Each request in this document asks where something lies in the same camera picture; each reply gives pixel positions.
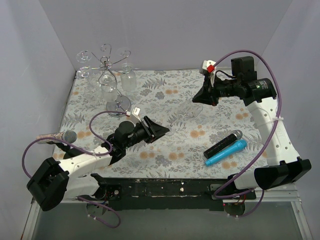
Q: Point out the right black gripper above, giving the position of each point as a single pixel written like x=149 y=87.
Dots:
x=213 y=90

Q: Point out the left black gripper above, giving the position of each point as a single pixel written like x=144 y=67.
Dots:
x=149 y=130

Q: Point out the patterned tumbler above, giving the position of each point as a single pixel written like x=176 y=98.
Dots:
x=109 y=88
x=128 y=77

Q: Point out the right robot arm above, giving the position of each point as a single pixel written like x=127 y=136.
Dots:
x=284 y=164

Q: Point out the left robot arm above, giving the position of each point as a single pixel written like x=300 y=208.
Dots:
x=69 y=178

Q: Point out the chrome wine glass rack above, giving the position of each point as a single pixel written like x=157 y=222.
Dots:
x=122 y=103

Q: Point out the floral tablecloth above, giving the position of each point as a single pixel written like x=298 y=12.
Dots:
x=179 y=154

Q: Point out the black microphone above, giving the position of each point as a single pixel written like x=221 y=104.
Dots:
x=221 y=145

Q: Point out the blue toy microphone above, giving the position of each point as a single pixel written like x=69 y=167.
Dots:
x=238 y=146

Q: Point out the glitter microphone on stand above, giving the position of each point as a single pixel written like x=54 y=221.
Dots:
x=68 y=136

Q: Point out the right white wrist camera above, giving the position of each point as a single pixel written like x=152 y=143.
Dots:
x=208 y=67

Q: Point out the black table front rail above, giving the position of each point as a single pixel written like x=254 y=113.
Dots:
x=157 y=193

